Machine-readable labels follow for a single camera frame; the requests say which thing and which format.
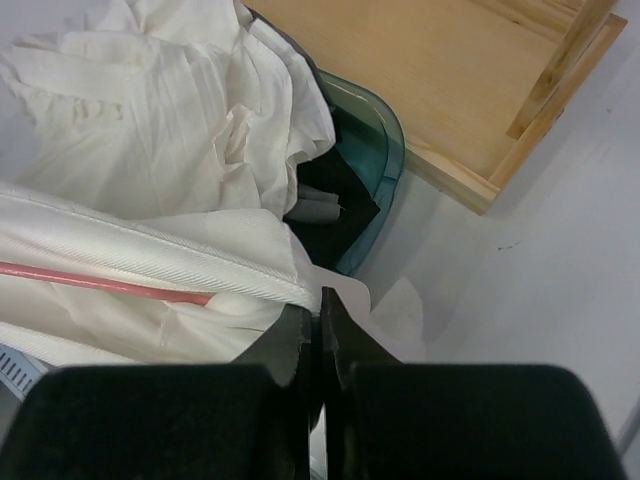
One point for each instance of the teal plastic tray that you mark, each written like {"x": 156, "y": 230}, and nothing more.
{"x": 373, "y": 145}

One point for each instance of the wooden clothes rack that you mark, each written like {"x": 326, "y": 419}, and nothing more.
{"x": 475, "y": 85}

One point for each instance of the pink hanger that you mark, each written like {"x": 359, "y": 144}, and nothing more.
{"x": 111, "y": 286}

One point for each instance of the slotted cable duct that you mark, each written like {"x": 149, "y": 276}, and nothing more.
{"x": 19, "y": 371}

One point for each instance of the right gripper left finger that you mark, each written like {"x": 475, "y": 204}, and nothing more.
{"x": 246, "y": 419}

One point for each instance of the cream white garment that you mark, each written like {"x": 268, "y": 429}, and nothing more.
{"x": 206, "y": 285}

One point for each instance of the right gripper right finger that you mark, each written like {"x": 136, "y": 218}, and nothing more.
{"x": 386, "y": 419}

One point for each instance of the white pleated blouse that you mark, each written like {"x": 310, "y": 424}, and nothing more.
{"x": 145, "y": 109}

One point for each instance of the grey dress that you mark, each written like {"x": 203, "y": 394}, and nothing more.
{"x": 317, "y": 210}

